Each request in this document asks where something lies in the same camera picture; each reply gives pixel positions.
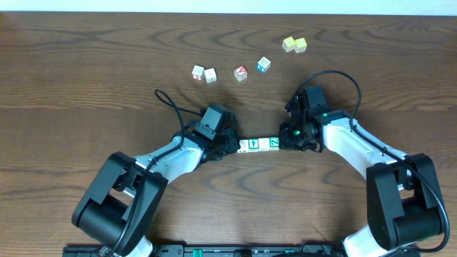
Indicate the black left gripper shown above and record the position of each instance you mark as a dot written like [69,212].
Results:
[230,141]

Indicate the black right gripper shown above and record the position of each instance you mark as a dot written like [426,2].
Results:
[285,140]

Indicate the wooden block green edge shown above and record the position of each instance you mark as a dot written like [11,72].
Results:
[253,145]

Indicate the wooden block green picture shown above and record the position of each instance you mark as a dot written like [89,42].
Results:
[274,143]

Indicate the wooden block letter Y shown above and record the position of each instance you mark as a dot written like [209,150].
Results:
[263,144]

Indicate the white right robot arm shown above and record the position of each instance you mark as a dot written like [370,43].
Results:
[404,200]

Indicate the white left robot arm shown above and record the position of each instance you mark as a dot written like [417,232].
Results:
[118,206]

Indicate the wooden block blue T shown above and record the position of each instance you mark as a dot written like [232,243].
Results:
[210,75]

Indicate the wooden block red A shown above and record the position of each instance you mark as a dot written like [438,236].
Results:
[240,73]

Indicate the wooden block red 3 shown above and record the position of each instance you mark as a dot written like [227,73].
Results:
[198,72]

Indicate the wooden block blue X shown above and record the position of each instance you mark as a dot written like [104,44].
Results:
[263,64]

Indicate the yellow wooden block right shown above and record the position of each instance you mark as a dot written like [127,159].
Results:
[300,45]

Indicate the yellow wooden block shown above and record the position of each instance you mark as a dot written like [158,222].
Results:
[300,45]
[289,44]

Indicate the yellow wooden block left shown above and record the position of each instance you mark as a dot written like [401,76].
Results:
[289,44]

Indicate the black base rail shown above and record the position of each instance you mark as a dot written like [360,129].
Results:
[306,249]

